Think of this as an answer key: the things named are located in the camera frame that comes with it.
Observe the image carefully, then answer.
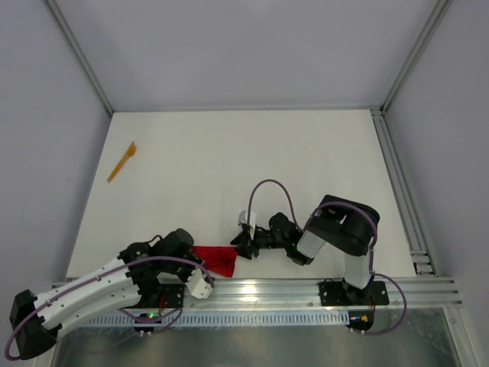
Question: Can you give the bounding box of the red cloth napkin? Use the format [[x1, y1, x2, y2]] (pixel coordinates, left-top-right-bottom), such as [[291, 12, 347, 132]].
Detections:
[[193, 246, 238, 278]]

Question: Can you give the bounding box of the orange plastic fork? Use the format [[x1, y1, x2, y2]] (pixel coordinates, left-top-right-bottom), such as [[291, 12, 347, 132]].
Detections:
[[106, 141, 137, 184]]

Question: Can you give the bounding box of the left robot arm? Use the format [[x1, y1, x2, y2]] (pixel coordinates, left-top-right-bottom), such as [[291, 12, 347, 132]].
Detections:
[[5, 229, 214, 361]]

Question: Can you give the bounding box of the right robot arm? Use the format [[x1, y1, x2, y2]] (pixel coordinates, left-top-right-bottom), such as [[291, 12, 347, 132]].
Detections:
[[230, 195, 381, 304]]

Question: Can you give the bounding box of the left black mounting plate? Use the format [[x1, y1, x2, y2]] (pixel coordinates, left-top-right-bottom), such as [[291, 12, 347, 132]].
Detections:
[[157, 284, 185, 310]]

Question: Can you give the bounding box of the black mounting plate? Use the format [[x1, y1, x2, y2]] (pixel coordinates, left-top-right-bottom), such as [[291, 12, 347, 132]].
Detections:
[[157, 284, 185, 310], [318, 280, 390, 307]]

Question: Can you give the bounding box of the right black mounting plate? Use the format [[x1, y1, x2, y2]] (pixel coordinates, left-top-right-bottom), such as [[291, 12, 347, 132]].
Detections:
[[318, 280, 390, 307]]

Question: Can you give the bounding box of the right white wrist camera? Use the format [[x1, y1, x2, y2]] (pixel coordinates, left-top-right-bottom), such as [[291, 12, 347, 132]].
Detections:
[[238, 210, 257, 238]]

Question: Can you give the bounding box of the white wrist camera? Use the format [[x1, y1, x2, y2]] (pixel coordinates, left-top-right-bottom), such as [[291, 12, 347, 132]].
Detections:
[[238, 210, 257, 238], [185, 268, 214, 299]]

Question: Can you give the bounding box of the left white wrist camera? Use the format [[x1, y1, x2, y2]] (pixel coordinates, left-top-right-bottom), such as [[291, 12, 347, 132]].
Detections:
[[185, 268, 214, 299]]

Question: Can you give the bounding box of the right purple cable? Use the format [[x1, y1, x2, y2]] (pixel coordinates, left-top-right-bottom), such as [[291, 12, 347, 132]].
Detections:
[[248, 178, 408, 336]]

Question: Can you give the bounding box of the white slotted cable duct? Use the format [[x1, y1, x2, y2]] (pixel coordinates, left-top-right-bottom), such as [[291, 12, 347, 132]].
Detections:
[[82, 310, 351, 328]]

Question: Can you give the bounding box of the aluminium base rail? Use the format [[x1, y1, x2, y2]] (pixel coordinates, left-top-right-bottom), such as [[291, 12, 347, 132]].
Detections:
[[51, 278, 463, 313]]

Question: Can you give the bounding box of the left aluminium frame post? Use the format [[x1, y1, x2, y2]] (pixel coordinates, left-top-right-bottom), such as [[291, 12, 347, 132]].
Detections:
[[42, 0, 115, 117]]

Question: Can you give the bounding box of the aluminium frame post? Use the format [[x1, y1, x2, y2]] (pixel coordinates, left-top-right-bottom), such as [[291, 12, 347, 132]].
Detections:
[[42, 0, 115, 117], [381, 0, 453, 113]]

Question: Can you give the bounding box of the right aluminium frame post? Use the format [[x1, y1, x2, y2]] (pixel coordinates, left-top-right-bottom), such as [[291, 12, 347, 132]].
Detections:
[[381, 0, 453, 113]]

